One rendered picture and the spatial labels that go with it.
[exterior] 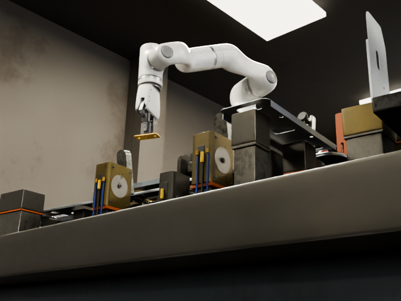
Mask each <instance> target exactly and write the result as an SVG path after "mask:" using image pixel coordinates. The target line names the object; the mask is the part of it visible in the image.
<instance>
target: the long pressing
mask: <svg viewBox="0 0 401 301"><path fill-rule="evenodd" d="M342 162H347V155H346V154H344V153H341V152H322V153H317V154H316V166H317V167H320V166H323V165H329V164H338V163H342ZM189 192H195V190H193V189H191V188H190V190H189ZM158 197H159V188H156V189H150V190H146V191H140V192H134V194H133V195H131V199H130V202H137V203H141V201H143V203H144V204H148V203H155V202H158V200H156V201H146V200H147V199H153V198H158ZM92 202H93V201H87V202H81V203H77V204H71V205H65V206H61V207H56V208H49V209H46V210H44V211H43V215H41V216H44V217H48V218H51V219H56V220H61V221H64V222H68V221H71V220H73V213H74V210H80V209H83V208H85V209H88V210H91V208H92ZM62 214H65V215H68V216H63V217H53V216H58V215H62Z"/></svg>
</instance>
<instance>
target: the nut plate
mask: <svg viewBox="0 0 401 301"><path fill-rule="evenodd" d="M134 137H135V138H136V139H137V140H147V139H156V138H160V135H159V134H158V133H150V134H141V135H136V136H134ZM138 137H139V138H138Z"/></svg>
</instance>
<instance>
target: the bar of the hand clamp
mask: <svg viewBox="0 0 401 301"><path fill-rule="evenodd" d="M298 119H299V120H301V121H302V122H303V123H305V124H307V125H308V126H309V127H311V128H312V129H314V130H315V129H316V118H315V117H314V116H313V115H310V117H309V118H308V114H307V113H306V112H301V113H300V114H299V115H298Z"/></svg>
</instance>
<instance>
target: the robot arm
mask: <svg viewBox="0 0 401 301"><path fill-rule="evenodd" d="M169 65H175V66H176V68H177V69H178V70H179V71H181V72H185V73H189V72H198V71H203V70H211V69H218V68H223V69H225V70H227V71H229V72H232V73H236V74H239V75H243V76H245V77H246V78H244V79H243V80H241V81H240V82H238V83H237V84H236V85H235V86H234V87H233V88H232V90H231V93H230V102H231V105H232V106H236V105H239V104H242V103H246V102H250V101H253V100H257V99H260V98H262V97H264V96H265V95H267V94H268V93H270V92H272V91H273V90H274V88H275V87H276V84H277V78H276V74H275V73H274V72H273V71H272V69H270V68H269V67H268V66H266V65H264V64H261V63H258V62H255V61H253V60H251V59H249V58H247V57H246V56H245V55H244V54H243V53H242V52H241V51H240V50H239V49H238V48H237V47H235V46H234V45H232V44H218V45H208V46H203V47H194V48H188V47H187V45H186V44H184V43H182V42H167V43H163V44H155V43H146V44H143V45H142V46H141V47H140V61H139V71H138V91H137V98H136V104H135V110H136V112H137V113H138V114H139V115H140V116H141V123H142V124H141V134H150V133H154V126H155V125H156V124H158V123H157V119H159V115H160V96H159V93H160V92H161V89H162V86H163V83H162V78H163V72H164V69H165V68H166V67H167V66H169ZM251 109H257V108H256V105H252V106H248V107H244V108H241V109H238V110H237V111H238V112H244V111H247V110H251Z"/></svg>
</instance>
